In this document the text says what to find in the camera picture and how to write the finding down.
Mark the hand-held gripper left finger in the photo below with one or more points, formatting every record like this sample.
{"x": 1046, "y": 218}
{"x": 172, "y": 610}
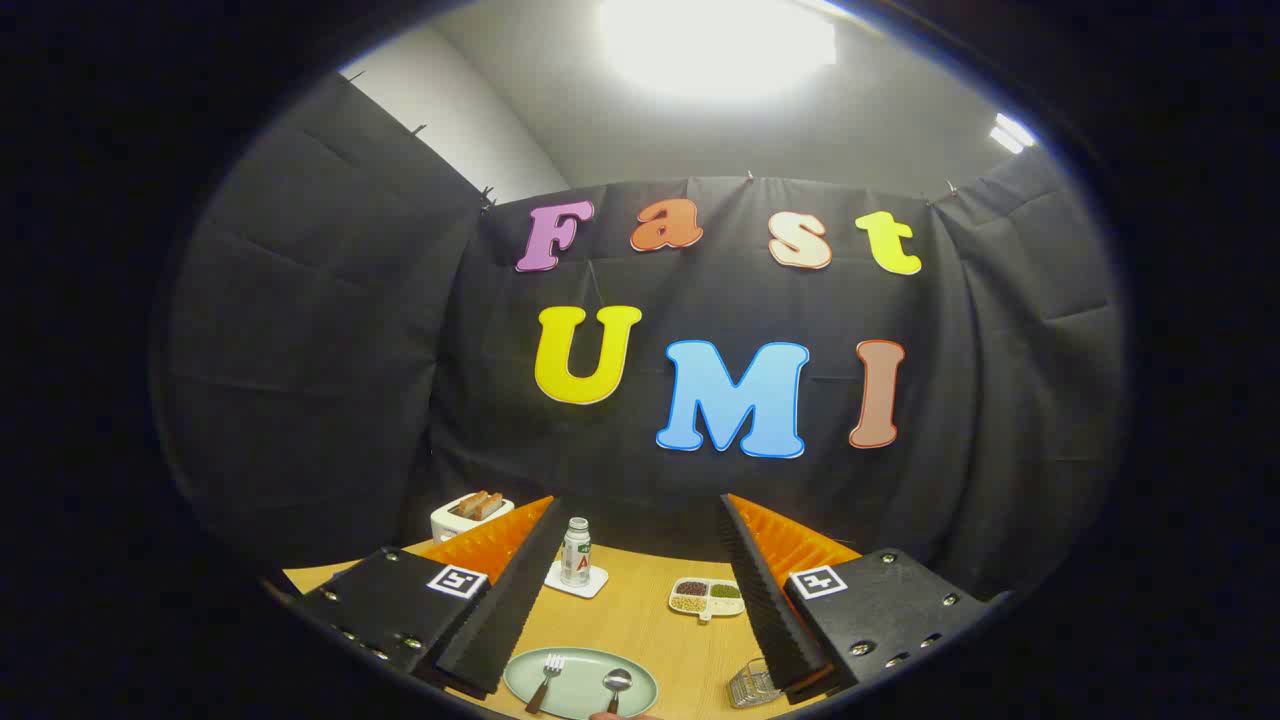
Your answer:
{"x": 510, "y": 610}

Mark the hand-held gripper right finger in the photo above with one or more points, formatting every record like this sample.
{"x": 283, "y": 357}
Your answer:
{"x": 770, "y": 610}

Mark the white divided dish of beans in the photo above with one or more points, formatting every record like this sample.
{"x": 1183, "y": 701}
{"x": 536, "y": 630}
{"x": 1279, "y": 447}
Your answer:
{"x": 705, "y": 598}

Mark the white square coaster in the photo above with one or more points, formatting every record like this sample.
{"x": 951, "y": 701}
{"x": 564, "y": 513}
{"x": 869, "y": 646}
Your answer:
{"x": 592, "y": 585}

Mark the small drink bottle red label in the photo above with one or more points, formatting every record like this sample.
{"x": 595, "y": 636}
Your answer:
{"x": 576, "y": 555}

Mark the white toaster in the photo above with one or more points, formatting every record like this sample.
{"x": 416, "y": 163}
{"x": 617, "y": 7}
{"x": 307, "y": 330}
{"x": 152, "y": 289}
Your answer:
{"x": 450, "y": 525}

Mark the brown toast slice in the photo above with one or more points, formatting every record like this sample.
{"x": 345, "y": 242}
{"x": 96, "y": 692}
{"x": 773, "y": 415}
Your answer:
{"x": 468, "y": 503}
{"x": 490, "y": 506}

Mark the pale green plate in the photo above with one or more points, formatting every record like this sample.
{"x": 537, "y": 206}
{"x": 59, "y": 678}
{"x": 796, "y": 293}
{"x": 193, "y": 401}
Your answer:
{"x": 580, "y": 690}

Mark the black backdrop cloth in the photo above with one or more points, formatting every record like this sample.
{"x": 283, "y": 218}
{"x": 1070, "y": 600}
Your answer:
{"x": 700, "y": 300}

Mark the small ceiling light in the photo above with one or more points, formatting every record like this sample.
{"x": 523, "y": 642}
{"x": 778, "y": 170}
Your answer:
{"x": 1012, "y": 132}

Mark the large ceiling light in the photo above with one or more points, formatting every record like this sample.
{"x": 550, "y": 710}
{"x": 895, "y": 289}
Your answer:
{"x": 715, "y": 45}

